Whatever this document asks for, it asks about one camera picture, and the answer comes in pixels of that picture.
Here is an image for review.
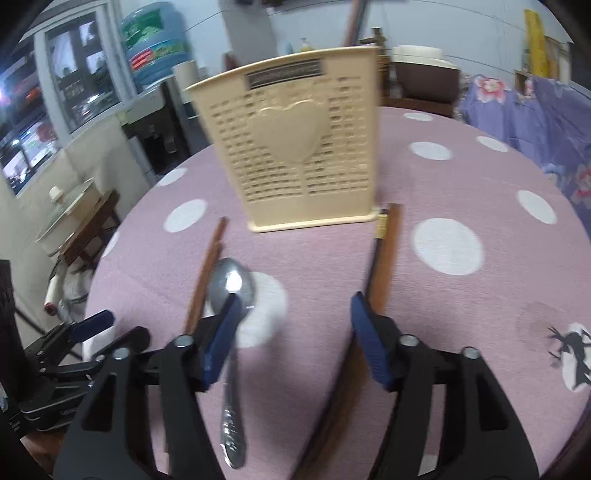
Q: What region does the grey water dispenser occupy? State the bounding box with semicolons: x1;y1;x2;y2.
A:
122;78;208;176

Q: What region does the white pot with lid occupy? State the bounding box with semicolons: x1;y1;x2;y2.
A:
34;178;100;257

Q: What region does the black gold-banded chopstick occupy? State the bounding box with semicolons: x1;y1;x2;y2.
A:
366;208;389;308

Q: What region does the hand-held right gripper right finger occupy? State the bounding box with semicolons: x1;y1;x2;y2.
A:
349;291;542;480

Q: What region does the purple floral cloth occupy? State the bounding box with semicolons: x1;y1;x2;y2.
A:
459;74;591;217

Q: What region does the pink polka dot tablecloth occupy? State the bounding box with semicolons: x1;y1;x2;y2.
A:
83;105;591;480

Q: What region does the yellow wrap roll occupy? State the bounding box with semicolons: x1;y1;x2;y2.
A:
524;9;546;77

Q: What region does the white and brown rice cooker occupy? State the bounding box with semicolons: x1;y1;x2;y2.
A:
392;45;462;103

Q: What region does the blue water jug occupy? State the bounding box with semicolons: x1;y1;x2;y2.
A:
119;2;190;90

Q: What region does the white paper roll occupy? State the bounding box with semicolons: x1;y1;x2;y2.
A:
172;60;197;88

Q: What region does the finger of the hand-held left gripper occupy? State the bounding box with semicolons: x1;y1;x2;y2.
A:
25;310;115;365
39;357;105;386

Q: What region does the brown wooden chopstick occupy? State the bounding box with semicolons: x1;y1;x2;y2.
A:
295;203;404;480
194;244;223;324
184;217;228;334
343;0;366;48

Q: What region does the white and red handheld tool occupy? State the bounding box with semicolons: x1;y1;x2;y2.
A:
44;270;66;315

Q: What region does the small dark wooden stool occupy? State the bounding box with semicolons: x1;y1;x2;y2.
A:
60;189;122;267

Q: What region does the shiny metal spoon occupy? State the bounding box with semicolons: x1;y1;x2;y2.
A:
209;257;256;469

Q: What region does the beige perforated utensil holder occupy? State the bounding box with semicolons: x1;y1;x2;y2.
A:
185;46;383;233

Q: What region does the sliding glass window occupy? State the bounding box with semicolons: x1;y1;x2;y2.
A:
0;0;123;197

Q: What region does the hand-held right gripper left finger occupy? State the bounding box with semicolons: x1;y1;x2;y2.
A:
53;292;246;480

